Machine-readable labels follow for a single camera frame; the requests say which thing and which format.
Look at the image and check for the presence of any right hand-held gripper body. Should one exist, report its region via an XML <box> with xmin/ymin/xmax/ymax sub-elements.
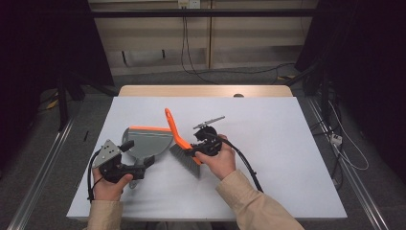
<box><xmin>191</xmin><ymin>115</ymin><xmax>226</xmax><ymax>157</ymax></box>

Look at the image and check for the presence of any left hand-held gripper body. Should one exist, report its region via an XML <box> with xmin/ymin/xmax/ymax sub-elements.
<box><xmin>92</xmin><ymin>139</ymin><xmax>147</xmax><ymax>184</ymax></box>

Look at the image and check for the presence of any grey dustpan with orange edge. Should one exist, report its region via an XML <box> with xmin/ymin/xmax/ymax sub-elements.
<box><xmin>122</xmin><ymin>126</ymin><xmax>174</xmax><ymax>190</ymax></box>

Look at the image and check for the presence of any orange brush with grey bristles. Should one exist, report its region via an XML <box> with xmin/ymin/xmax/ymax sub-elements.
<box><xmin>164</xmin><ymin>107</ymin><xmax>203</xmax><ymax>179</ymax></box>

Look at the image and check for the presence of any person's right hand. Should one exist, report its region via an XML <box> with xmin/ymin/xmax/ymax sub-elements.
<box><xmin>194</xmin><ymin>133</ymin><xmax>237</xmax><ymax>181</ymax></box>

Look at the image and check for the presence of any person's left hand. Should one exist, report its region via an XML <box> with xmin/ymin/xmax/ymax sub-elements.
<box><xmin>92</xmin><ymin>168</ymin><xmax>134</xmax><ymax>202</ymax></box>

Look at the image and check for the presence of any wooden table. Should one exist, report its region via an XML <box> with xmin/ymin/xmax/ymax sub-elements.
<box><xmin>118</xmin><ymin>84</ymin><xmax>294</xmax><ymax>99</ymax></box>

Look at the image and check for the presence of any white table cover board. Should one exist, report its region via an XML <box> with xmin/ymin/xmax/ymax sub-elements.
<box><xmin>66</xmin><ymin>96</ymin><xmax>349</xmax><ymax>222</ymax></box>

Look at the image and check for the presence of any black metal stand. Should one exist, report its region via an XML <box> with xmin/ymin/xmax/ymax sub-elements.
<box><xmin>56</xmin><ymin>70</ymin><xmax>84</xmax><ymax>132</ymax></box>
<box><xmin>286</xmin><ymin>60</ymin><xmax>331</xmax><ymax>135</ymax></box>

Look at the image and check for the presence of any white power strip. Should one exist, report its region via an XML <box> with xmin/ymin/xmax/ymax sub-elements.
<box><xmin>329</xmin><ymin>133</ymin><xmax>344</xmax><ymax>147</ymax></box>

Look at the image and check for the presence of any black horizontal bar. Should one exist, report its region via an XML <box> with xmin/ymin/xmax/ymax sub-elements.
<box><xmin>90</xmin><ymin>9</ymin><xmax>317</xmax><ymax>18</ymax></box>

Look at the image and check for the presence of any dark curtain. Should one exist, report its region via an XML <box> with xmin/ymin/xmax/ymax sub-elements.
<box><xmin>0</xmin><ymin>0</ymin><xmax>115</xmax><ymax>161</ymax></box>
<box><xmin>295</xmin><ymin>0</ymin><xmax>406</xmax><ymax>183</ymax></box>

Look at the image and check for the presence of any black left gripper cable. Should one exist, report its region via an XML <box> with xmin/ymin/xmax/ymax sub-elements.
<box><xmin>86</xmin><ymin>149</ymin><xmax>104</xmax><ymax>203</ymax></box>

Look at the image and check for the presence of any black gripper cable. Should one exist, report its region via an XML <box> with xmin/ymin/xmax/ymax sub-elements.
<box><xmin>216</xmin><ymin>135</ymin><xmax>264</xmax><ymax>194</ymax></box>
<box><xmin>86</xmin><ymin>149</ymin><xmax>104</xmax><ymax>203</ymax></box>

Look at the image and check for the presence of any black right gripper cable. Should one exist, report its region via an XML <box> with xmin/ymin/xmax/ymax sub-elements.
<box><xmin>216</xmin><ymin>135</ymin><xmax>264</xmax><ymax>194</ymax></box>

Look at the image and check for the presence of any aluminium floor rail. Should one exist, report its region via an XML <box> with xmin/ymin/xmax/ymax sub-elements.
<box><xmin>8</xmin><ymin>118</ymin><xmax>76</xmax><ymax>230</ymax></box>
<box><xmin>305</xmin><ymin>97</ymin><xmax>389</xmax><ymax>230</ymax></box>

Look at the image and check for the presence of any black wall cable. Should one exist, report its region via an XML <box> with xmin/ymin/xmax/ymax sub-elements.
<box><xmin>180</xmin><ymin>8</ymin><xmax>219</xmax><ymax>85</ymax></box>
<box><xmin>184</xmin><ymin>8</ymin><xmax>296</xmax><ymax>76</ymax></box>

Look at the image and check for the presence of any white wall socket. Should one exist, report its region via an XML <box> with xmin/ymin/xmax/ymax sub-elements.
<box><xmin>177</xmin><ymin>0</ymin><xmax>201</xmax><ymax>10</ymax></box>

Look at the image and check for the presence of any white floor cable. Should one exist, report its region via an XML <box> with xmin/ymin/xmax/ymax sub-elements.
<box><xmin>328</xmin><ymin>100</ymin><xmax>370</xmax><ymax>172</ymax></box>

